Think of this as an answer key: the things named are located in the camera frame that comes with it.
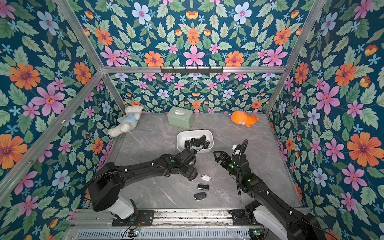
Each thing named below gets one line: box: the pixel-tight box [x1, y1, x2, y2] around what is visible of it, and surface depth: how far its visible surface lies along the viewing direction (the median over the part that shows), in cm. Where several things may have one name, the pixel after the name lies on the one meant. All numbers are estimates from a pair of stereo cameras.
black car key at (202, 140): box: [199, 135, 207, 145], surface depth 103 cm
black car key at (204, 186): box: [197, 183, 210, 190], surface depth 85 cm
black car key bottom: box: [194, 192, 207, 200], surface depth 82 cm
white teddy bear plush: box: [108, 104, 144, 137], surface depth 108 cm
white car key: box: [200, 174, 212, 181], surface depth 88 cm
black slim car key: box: [202, 140, 211, 149], surface depth 102 cm
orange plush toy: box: [230, 110, 260, 127], surface depth 112 cm
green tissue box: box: [167, 106, 195, 130], surface depth 111 cm
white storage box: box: [176, 129, 214, 153], surface depth 103 cm
